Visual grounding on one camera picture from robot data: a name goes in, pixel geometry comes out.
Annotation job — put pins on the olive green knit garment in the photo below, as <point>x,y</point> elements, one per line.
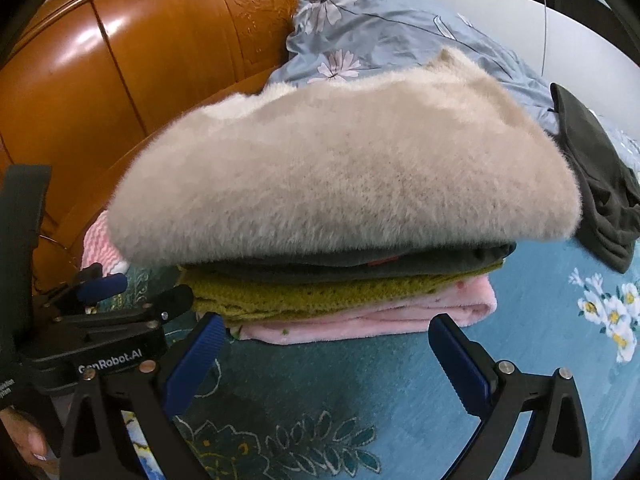
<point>240,300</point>

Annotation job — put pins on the white black wardrobe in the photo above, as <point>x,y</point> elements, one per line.
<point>581,44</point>

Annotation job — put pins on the pink fleece garment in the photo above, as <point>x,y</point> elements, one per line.
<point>467,302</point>

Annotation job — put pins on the dark green folded garment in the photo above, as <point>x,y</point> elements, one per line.
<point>358,265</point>

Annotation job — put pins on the person left hand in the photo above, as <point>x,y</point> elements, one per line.
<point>29,441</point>

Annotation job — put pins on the dark grey trousers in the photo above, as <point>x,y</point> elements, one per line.
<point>609,228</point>

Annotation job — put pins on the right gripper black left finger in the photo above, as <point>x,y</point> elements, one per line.
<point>96,442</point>

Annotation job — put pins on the beige fuzzy cartoon sweater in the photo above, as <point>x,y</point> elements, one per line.
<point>438,155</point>

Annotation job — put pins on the grey floral quilt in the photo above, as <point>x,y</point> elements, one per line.
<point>348,39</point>

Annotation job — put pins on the wooden headboard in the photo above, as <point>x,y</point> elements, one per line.
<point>90,82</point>

